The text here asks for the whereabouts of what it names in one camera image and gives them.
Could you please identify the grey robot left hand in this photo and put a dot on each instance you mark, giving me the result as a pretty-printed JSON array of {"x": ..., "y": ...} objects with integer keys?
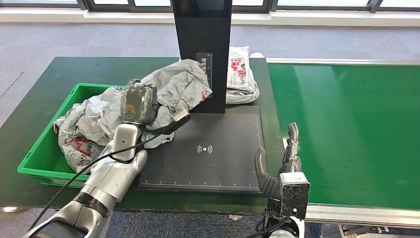
[{"x": 137, "y": 101}]

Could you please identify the green conveyor belt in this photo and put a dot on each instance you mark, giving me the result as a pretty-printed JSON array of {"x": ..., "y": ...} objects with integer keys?
[{"x": 361, "y": 131}]

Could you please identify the white parcel bag red pictures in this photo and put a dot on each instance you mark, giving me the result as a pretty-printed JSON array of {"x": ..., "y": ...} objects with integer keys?
[{"x": 239, "y": 67}]

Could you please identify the grey parcel bag red logo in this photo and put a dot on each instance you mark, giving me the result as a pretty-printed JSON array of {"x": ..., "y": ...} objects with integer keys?
[{"x": 180, "y": 85}]

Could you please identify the white conveyor end cap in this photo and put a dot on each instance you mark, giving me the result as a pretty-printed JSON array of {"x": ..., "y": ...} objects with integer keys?
[{"x": 256, "y": 55}]

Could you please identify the dark green table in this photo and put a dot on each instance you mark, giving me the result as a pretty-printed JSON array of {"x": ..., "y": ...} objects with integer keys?
[{"x": 39, "y": 98}]

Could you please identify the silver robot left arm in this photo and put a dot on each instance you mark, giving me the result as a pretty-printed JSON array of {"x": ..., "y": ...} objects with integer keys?
[{"x": 111, "y": 177}]

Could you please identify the white window sill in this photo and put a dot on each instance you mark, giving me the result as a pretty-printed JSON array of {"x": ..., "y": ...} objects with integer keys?
[{"x": 65, "y": 14}]

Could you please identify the dark window frame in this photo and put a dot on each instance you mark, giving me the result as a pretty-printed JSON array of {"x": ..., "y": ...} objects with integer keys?
[{"x": 108, "y": 5}]

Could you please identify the grey parcel bag faded print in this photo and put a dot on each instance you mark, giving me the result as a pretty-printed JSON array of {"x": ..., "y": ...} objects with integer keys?
[{"x": 88, "y": 118}]

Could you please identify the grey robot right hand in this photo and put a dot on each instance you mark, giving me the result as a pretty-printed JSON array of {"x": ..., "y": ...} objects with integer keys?
[{"x": 292, "y": 161}]

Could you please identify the black inbound scanner machine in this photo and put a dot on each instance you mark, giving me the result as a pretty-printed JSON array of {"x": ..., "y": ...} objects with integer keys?
[{"x": 203, "y": 26}]

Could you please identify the black yellow ruler sticker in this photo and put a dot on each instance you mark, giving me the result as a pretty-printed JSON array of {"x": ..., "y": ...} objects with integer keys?
[{"x": 208, "y": 60}]

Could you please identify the green plastic crate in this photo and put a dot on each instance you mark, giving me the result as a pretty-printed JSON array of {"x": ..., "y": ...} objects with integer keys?
[{"x": 36, "y": 161}]

